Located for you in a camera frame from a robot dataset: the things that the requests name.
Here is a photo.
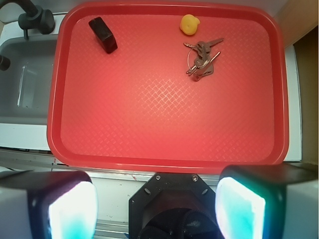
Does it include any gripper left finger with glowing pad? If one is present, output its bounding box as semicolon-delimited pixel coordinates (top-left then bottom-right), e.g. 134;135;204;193
0;170;98;239

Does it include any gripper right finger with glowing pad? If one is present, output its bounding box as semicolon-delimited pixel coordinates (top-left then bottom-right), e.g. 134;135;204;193
215;164;319;239

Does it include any black box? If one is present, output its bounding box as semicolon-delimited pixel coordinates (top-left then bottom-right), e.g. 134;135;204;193
89;17;118;54

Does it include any grey sink basin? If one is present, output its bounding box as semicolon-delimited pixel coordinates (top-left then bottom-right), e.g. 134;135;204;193
0;34;57;125

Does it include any red plastic tray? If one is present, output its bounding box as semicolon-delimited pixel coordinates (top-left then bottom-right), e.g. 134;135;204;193
47;0;289;174

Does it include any bunch of metal keys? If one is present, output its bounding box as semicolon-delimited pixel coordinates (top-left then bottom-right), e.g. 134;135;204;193
183;38;224;82

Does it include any black sink faucet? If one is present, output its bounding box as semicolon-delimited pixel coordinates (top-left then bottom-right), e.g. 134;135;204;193
0;0;55;40

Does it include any yellow rubber duck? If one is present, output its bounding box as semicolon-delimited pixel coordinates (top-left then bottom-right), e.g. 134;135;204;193
179;14;200;35

